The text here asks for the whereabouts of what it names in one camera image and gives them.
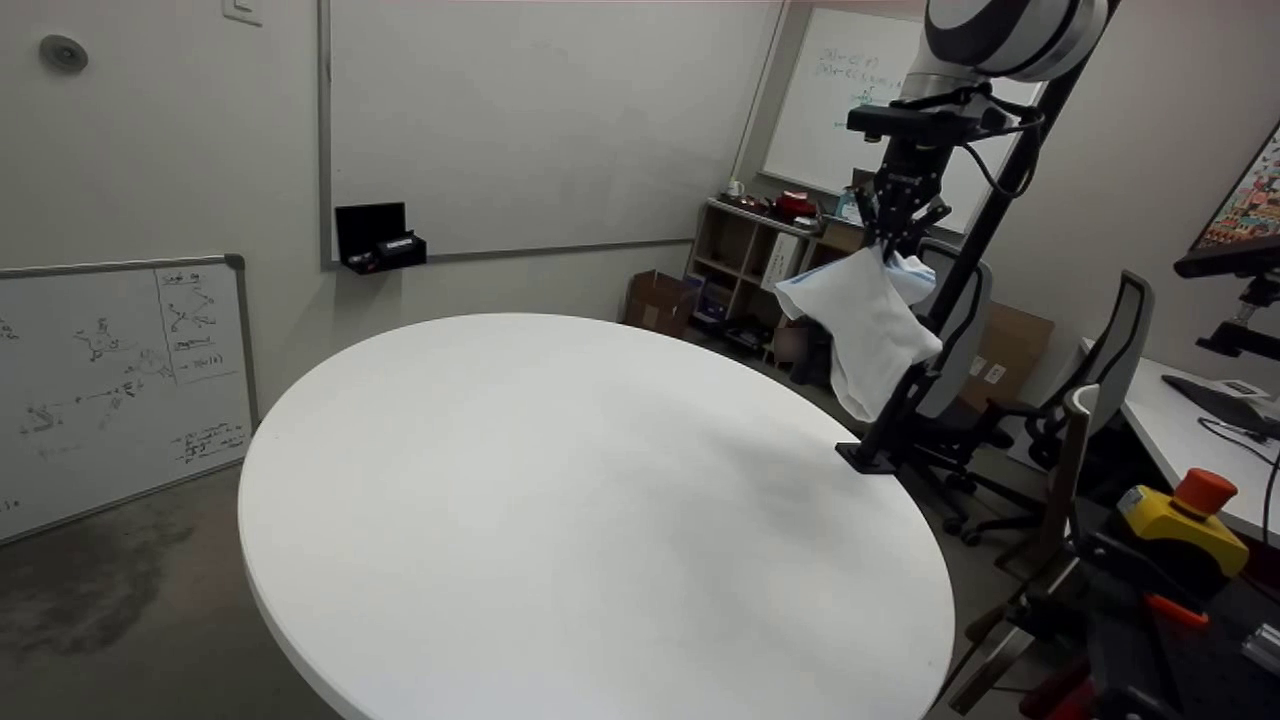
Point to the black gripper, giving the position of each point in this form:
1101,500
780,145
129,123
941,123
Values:
916,141

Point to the white towel with blue stripes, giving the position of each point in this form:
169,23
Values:
866,306

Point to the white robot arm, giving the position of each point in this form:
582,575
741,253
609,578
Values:
1004,43

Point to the black clamp-on stand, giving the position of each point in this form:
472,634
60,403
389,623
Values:
964,264

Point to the grey office chair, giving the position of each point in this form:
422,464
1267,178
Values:
935,412
1058,430

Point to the wooden shelf with items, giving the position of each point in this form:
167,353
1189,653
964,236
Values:
732,271

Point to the cardboard box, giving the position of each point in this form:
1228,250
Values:
1008,353

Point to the computer monitor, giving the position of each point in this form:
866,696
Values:
1240,236

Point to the yellow emergency stop button box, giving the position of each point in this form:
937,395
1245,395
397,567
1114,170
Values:
1189,514

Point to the round white table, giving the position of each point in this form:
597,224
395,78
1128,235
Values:
551,517

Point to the black eraser holder tray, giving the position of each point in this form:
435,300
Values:
377,236

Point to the leaning whiteboard with drawings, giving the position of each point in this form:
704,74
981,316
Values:
112,383

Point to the far wall whiteboard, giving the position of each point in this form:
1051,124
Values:
847,63

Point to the large wall whiteboard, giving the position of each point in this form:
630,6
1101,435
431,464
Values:
539,124

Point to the orange-handled black clamp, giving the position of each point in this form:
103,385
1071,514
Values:
1175,581

